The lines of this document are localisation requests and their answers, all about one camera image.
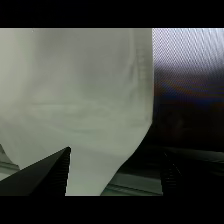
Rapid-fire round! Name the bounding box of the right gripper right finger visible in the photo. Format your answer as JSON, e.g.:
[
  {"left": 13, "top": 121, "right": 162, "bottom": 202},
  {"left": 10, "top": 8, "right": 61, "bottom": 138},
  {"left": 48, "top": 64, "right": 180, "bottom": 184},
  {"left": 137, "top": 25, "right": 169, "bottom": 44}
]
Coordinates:
[{"left": 161, "top": 149, "right": 224, "bottom": 197}]

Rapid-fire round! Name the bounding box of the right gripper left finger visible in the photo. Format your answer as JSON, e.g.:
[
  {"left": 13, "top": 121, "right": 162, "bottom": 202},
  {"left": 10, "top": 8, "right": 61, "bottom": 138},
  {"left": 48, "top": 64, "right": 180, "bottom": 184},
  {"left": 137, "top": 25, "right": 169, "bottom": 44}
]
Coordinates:
[{"left": 0, "top": 146, "right": 72, "bottom": 197}]

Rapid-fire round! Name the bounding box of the beige shirt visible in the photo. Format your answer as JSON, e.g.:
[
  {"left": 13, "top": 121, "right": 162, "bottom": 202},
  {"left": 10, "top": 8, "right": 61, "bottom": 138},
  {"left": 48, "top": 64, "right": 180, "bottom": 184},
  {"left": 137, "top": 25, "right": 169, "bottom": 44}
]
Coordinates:
[{"left": 0, "top": 28, "right": 155, "bottom": 197}]

